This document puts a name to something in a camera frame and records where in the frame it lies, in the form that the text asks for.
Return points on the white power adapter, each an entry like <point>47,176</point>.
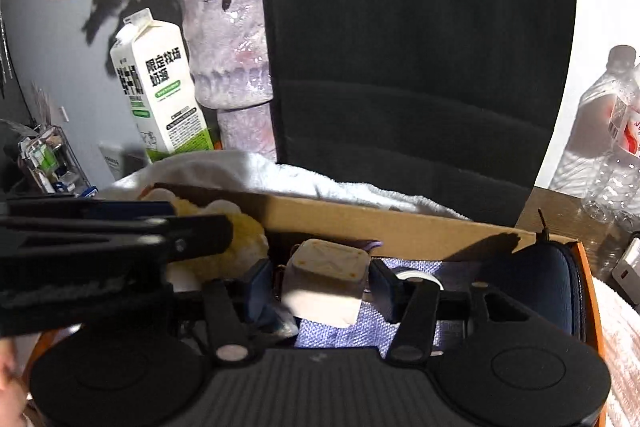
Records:
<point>627,269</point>

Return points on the clear water bottle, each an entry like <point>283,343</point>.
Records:
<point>590,107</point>
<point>615,189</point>

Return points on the red cardboard box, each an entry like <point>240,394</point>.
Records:
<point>400,227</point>

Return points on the white cosmetic tube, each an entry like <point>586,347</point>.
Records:
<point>112,162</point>

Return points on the purple woven pouch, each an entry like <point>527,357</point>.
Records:
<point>350,332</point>

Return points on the crumpled blue white packet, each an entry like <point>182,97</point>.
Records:
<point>285,326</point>

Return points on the navy zip case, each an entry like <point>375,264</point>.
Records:
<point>550,287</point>

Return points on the person's left hand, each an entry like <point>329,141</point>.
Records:
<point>7,374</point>

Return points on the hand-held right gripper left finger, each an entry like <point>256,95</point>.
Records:
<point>257,291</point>

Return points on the purple glass vase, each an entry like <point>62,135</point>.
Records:
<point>225,52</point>

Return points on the black paper bag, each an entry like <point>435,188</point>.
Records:
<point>415,57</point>

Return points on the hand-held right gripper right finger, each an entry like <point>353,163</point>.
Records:
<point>384,286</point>

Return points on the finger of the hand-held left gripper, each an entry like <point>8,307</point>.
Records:
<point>125,232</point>
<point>75,292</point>

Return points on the white green milk carton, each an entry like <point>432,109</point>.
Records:
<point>160,92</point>

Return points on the yellow white plush toy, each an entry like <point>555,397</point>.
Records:
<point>245,247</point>

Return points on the white towel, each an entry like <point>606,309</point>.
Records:
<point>225,169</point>

